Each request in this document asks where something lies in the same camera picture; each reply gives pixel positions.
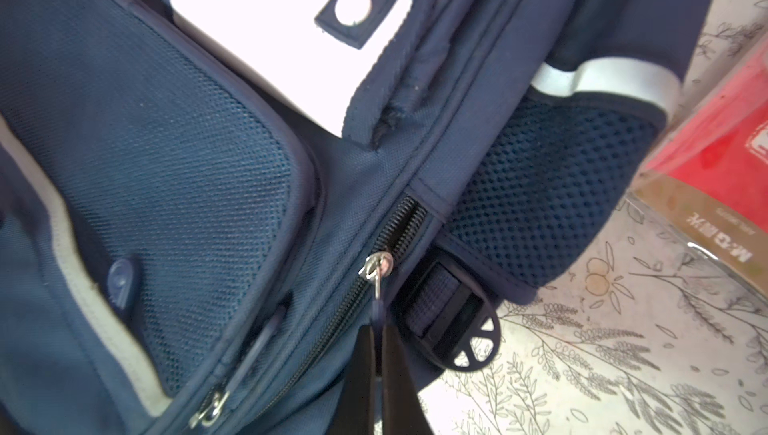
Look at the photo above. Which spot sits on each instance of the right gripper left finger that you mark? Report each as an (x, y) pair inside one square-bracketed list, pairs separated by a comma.
[(354, 414)]

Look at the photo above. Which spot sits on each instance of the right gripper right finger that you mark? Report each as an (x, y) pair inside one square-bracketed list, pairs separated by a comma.
[(402, 413)]

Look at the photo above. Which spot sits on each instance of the navy blue student backpack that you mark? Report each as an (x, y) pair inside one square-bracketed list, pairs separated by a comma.
[(203, 201)]

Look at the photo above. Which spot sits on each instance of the red small card pack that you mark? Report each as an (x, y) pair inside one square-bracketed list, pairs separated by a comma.
[(709, 177)]

